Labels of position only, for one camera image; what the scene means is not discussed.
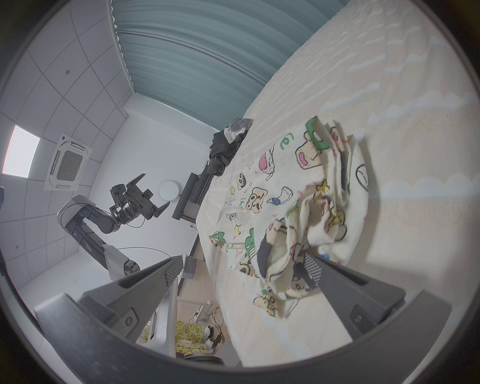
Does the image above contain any pile of clothes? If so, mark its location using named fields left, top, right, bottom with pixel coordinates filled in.
left=208, top=117, right=255, bottom=177

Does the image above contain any black low cabinet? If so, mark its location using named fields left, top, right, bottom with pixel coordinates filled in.
left=172, top=172, right=213, bottom=223

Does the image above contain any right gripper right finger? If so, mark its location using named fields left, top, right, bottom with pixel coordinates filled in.
left=303, top=252, right=406, bottom=343

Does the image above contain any ceiling air conditioner vent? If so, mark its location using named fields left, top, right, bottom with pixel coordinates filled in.
left=45, top=133, right=94, bottom=192

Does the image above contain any white printed pyjama top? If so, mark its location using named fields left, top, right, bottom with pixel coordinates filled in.
left=208, top=116, right=370, bottom=320

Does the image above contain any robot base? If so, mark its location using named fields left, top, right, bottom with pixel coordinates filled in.
left=102, top=244, right=180, bottom=357

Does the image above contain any yellow printed cloth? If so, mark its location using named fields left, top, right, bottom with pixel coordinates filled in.
left=175, top=320, right=206, bottom=355

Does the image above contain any round white mirror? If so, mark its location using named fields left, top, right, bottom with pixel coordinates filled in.
left=157, top=179, right=179, bottom=202

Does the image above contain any square ceiling light panel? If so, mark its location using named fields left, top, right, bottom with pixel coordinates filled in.
left=2, top=125, right=41, bottom=177

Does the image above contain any bed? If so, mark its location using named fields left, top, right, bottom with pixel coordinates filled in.
left=195, top=0, right=480, bottom=369

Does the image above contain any blue-green curtain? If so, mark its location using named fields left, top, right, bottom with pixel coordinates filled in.
left=110, top=0, right=349, bottom=84
left=115, top=31, right=265, bottom=125

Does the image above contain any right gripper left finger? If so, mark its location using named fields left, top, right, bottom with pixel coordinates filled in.
left=78, top=255, right=184, bottom=343

